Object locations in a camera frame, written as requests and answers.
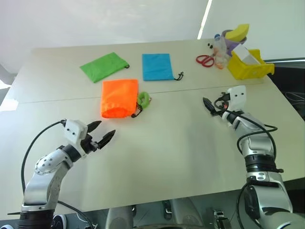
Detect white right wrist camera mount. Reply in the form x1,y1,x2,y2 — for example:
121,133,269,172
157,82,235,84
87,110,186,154
226,85,247,113

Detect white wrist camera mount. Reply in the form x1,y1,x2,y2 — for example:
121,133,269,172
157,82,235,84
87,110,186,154
64,119,89,159
226,85,247,113

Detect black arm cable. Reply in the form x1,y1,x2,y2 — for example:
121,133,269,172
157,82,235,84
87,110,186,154
223,109,278,150
20,120,68,191

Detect thin black floor cable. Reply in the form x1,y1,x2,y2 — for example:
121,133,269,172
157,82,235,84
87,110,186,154
58,201,99,229

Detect white light strip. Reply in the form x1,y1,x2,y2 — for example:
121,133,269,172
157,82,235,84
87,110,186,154
196,0,213,40

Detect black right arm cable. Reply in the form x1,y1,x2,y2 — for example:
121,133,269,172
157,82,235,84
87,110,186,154
223,109,278,150

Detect silver robot torso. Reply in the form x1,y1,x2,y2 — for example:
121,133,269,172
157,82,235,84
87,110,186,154
105,198,242,229

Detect green coiled wrist keychain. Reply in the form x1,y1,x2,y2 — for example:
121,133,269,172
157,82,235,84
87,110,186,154
136,91,153,111

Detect clear plastic bottle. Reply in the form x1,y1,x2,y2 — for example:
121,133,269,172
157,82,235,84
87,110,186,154
213,33,233,70

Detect orange drawstring bag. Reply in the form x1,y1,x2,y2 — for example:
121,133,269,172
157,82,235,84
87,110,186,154
100,78,144,119

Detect blue drawstring bag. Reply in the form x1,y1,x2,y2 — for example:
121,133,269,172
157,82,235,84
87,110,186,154
142,53,185,82

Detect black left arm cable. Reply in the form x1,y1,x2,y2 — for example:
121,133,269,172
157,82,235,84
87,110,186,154
20,120,68,191

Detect yellow plastic bin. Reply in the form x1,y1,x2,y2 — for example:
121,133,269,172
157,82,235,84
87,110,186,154
226,48,275,81

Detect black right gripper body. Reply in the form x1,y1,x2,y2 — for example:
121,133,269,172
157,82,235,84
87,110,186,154
213,92,231,117

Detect yellow sponge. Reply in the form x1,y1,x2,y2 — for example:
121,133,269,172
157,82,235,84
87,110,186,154
224,23,251,42

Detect green drawstring bag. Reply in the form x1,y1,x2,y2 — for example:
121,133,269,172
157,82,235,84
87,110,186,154
79,52,131,84

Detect purple plastic cup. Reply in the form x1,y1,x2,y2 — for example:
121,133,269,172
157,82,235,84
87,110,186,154
221,29,249,57

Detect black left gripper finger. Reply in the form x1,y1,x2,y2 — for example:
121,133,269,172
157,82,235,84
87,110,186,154
87,120,103,133
97,129,117,150

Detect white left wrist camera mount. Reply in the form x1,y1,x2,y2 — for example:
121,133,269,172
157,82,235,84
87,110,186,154
64,119,89,159

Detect white cardboard box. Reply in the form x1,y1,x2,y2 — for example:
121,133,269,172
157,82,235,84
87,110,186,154
234,45,261,66

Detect red handled scissors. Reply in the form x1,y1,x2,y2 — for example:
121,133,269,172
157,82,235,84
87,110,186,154
195,54,216,68

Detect dark shoe white sole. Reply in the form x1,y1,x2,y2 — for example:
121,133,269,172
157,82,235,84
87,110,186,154
51,214,68,229

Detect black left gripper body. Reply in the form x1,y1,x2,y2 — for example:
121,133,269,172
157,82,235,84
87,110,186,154
80,135,100,155

